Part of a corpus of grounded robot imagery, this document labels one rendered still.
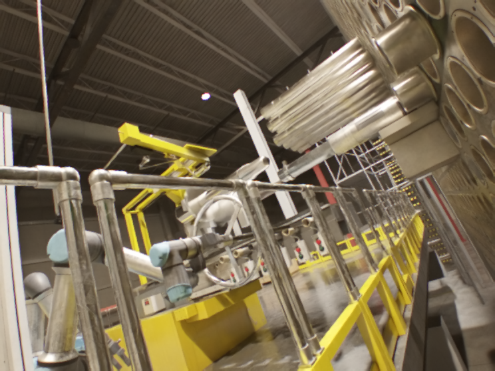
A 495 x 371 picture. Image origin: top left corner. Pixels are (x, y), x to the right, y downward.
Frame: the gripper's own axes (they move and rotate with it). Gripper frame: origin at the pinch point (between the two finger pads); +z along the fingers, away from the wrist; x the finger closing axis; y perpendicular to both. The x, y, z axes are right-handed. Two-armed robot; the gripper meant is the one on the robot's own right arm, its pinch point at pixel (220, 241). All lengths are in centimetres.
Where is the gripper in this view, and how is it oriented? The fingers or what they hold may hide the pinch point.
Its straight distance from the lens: 108.9
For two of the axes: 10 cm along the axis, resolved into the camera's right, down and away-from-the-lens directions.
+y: -4.3, -8.3, 3.5
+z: 5.9, 0.3, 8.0
